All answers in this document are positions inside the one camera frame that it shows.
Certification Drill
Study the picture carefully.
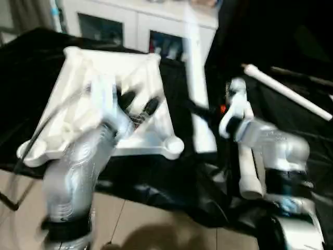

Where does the white plastic table top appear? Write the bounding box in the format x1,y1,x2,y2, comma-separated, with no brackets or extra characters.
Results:
17,46,185,168

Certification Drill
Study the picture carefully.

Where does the white plastic table leg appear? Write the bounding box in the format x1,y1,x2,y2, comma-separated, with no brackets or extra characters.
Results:
182,4,218,155
255,151,269,185
237,142,264,202
241,63,333,122

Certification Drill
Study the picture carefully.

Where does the white cabinet with glass doors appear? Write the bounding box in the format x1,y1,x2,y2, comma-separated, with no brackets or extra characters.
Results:
56,0,219,63

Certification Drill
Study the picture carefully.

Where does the black work mat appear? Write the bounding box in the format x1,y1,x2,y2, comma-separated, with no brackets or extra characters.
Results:
0,21,333,235

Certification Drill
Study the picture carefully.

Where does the grey curtain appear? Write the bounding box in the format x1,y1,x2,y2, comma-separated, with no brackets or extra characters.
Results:
8,0,57,33

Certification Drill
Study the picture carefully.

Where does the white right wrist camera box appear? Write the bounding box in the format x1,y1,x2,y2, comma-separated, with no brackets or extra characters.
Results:
219,78,254,139

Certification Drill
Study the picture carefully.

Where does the black left wrist camera cable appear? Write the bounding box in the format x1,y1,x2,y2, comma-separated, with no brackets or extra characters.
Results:
8,89,92,209

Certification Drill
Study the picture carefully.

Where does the white teal mop handle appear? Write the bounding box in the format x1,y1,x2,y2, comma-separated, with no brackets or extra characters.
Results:
50,0,65,33

